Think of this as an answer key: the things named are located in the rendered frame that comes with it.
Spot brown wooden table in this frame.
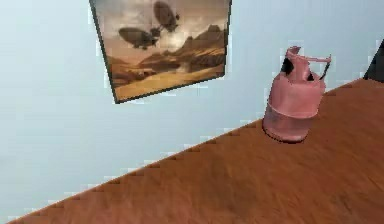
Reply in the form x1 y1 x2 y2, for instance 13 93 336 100
4 77 384 224

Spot framed brown airship picture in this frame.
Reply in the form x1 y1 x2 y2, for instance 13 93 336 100
88 0 233 105

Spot black angular object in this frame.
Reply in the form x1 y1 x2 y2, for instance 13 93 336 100
362 38 384 84

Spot pink spray bottle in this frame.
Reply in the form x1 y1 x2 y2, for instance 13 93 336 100
261 45 333 144

